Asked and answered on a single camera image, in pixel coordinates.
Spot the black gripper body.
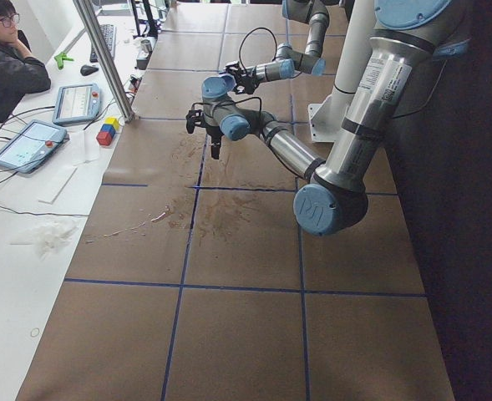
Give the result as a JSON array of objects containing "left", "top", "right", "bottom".
[
  {"left": 202, "top": 104, "right": 223, "bottom": 140},
  {"left": 233, "top": 68, "right": 257, "bottom": 94}
]

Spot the light blue cup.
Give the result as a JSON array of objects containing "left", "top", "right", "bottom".
[{"left": 218, "top": 74, "right": 236, "bottom": 87}]

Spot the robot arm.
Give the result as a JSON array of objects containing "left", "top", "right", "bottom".
[
  {"left": 186, "top": 1, "right": 473, "bottom": 236},
  {"left": 221, "top": 1, "right": 330, "bottom": 94}
]

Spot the yellow block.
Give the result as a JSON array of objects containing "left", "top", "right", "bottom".
[{"left": 104, "top": 117, "right": 120, "bottom": 131}]

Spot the steel cup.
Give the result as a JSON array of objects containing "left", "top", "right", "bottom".
[{"left": 140, "top": 38, "right": 153, "bottom": 53}]

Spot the blue block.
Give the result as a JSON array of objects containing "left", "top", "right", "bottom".
[{"left": 99, "top": 124, "right": 116, "bottom": 137}]

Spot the red block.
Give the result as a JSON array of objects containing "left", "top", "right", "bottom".
[{"left": 96, "top": 130, "right": 114, "bottom": 146}]

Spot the black computer mouse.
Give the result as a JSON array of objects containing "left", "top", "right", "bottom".
[{"left": 79, "top": 64, "right": 99, "bottom": 77}]

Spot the black keyboard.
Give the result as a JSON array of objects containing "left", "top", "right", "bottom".
[{"left": 89, "top": 24, "right": 117, "bottom": 63}]

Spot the far teach pendant tablet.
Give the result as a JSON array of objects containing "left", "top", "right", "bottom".
[{"left": 52, "top": 84, "right": 101, "bottom": 126}]

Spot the teach pendant tablet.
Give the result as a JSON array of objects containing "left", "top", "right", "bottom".
[
  {"left": 0, "top": 119, "right": 68, "bottom": 174},
  {"left": 52, "top": 84, "right": 101, "bottom": 126}
]

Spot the green plastic tool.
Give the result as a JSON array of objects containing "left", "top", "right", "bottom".
[{"left": 53, "top": 52, "right": 73, "bottom": 70}]

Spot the white paper sheet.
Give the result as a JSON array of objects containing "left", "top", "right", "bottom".
[{"left": 37, "top": 165, "right": 78, "bottom": 205}]

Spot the near teach pendant tablet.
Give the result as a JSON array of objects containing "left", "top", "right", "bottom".
[{"left": 0, "top": 119, "right": 68, "bottom": 174}]

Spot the crumpled white tissue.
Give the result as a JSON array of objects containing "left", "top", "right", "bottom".
[{"left": 9, "top": 220, "right": 78, "bottom": 258}]

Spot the seated person in black jacket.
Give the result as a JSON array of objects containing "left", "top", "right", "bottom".
[{"left": 0, "top": 1, "right": 51, "bottom": 123}]

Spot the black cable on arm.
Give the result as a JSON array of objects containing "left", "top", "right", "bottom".
[{"left": 237, "top": 27, "right": 278, "bottom": 76}]

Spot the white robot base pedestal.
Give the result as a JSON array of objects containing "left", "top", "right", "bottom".
[{"left": 309, "top": 0, "right": 376, "bottom": 143}]

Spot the aluminium frame post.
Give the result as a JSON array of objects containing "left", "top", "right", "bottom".
[{"left": 73, "top": 0, "right": 134, "bottom": 123}]

